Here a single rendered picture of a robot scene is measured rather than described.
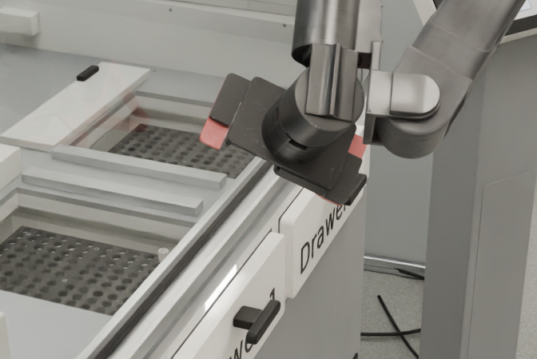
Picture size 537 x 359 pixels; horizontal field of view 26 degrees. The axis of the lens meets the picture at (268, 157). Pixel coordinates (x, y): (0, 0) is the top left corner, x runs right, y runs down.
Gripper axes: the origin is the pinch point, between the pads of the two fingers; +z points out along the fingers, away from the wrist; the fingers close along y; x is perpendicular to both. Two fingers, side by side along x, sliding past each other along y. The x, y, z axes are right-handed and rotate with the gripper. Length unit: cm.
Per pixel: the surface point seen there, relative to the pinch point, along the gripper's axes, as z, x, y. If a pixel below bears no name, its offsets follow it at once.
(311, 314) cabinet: 48, 1, -20
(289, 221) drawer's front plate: 27.0, -3.4, -9.2
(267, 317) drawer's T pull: 15.8, 10.5, -8.7
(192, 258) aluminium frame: 12.0, 8.9, 1.4
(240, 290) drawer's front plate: 17.4, 8.7, -5.2
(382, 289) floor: 172, -41, -64
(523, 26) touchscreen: 55, -57, -37
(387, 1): 134, -93, -31
